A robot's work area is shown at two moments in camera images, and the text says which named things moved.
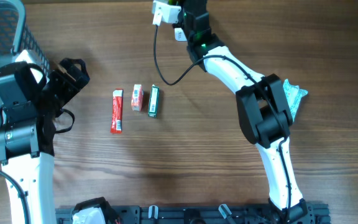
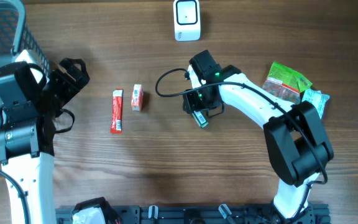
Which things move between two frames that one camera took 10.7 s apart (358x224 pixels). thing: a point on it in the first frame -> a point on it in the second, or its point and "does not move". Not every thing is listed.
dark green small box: x=153 y=101 -> x=200 y=118
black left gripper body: x=60 y=89 does not move
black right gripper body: x=181 y=24 -> x=199 y=101
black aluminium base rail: x=233 y=214 does not move
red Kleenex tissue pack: x=137 y=98 does not move
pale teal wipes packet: x=293 y=94 -> x=318 y=99
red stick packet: x=117 y=111 does not move
